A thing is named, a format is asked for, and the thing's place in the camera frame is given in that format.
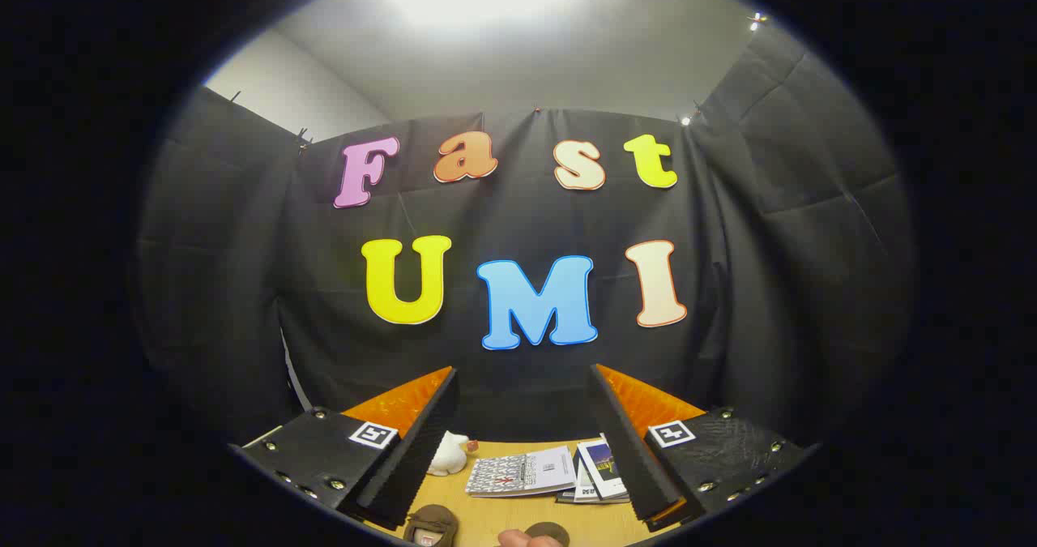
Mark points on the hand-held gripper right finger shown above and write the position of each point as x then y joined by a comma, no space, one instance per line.
636,466

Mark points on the brown fuzzy slipper shoe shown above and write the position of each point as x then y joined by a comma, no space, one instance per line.
433,521
549,531

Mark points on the white duck plush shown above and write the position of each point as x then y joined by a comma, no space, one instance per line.
447,456

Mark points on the grey patterned white book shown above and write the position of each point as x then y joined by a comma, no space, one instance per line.
518,472

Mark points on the white book blue picture cover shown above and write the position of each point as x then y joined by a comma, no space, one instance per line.
598,464

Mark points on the dark cover book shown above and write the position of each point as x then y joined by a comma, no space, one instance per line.
591,500

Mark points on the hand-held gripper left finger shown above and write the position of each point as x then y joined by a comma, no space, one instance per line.
405,466

